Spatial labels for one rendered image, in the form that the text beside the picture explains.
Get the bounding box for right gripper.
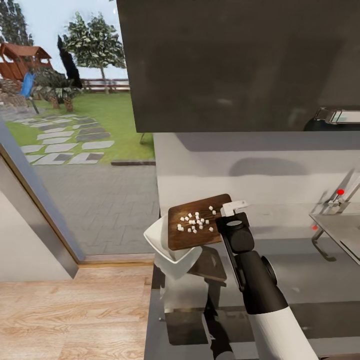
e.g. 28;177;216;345
215;212;250;233

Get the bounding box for cutting board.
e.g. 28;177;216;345
168;193;233;251

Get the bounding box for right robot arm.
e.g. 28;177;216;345
215;199;320;360

